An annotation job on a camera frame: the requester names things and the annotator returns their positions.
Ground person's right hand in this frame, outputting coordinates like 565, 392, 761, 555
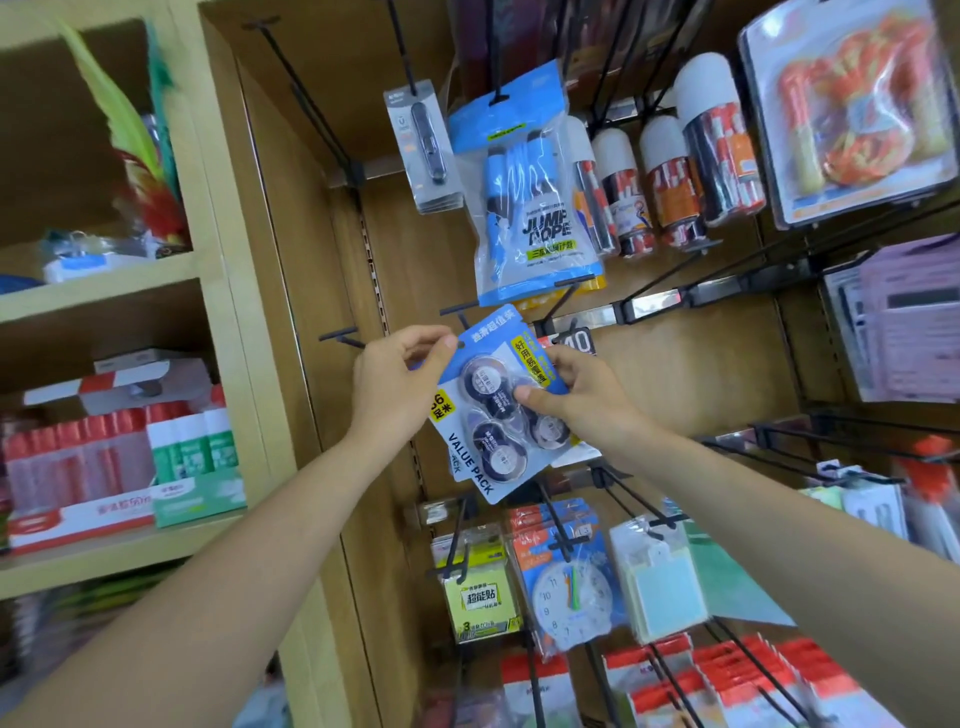
516, 345, 651, 461

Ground person's left hand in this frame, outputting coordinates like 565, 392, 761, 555
350, 324, 459, 456

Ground blue correction tape pack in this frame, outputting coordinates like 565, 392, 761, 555
427, 303, 573, 505

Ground person's right forearm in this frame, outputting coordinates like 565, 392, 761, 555
621, 427, 960, 728

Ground person's left forearm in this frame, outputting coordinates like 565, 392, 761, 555
0, 427, 391, 728

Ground black price tag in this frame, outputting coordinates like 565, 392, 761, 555
535, 325, 599, 358

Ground blue toy clock pack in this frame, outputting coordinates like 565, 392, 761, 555
508, 498, 630, 655

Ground yellow sticky notes pack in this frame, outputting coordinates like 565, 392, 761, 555
430, 523, 526, 646

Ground white-capped red black tube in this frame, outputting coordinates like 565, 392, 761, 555
562, 115, 621, 260
591, 127, 658, 261
639, 114, 711, 253
673, 51, 768, 228

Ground grey utility knife pack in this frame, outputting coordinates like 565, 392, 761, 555
383, 78, 466, 216

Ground wooden shelf unit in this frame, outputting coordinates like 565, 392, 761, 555
0, 0, 361, 728

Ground pale green notepad pack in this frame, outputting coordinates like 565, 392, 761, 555
608, 516, 711, 647

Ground box of green glue sticks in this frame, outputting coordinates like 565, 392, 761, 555
145, 386, 249, 530

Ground green plastic sheet pack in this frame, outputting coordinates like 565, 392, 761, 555
681, 520, 798, 628

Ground white and red carton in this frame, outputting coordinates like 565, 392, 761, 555
22, 348, 216, 418

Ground white clear hanging packs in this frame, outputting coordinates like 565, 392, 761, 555
798, 459, 910, 543

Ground colourful feather shuttlecock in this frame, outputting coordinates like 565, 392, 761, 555
56, 18, 193, 250

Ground row of red-topped packets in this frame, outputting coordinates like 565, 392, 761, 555
498, 632, 909, 728

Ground blue and white packet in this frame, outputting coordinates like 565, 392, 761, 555
41, 231, 155, 285

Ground pink calculator packs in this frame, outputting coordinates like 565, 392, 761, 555
821, 233, 960, 406

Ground box of red glue sticks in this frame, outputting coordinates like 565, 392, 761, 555
2, 405, 160, 557

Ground red hanging packet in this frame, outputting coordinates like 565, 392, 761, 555
895, 434, 960, 565

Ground blue jump rope packet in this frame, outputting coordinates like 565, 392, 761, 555
447, 60, 606, 309

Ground orange jump rope blister pack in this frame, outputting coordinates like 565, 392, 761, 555
738, 0, 960, 231

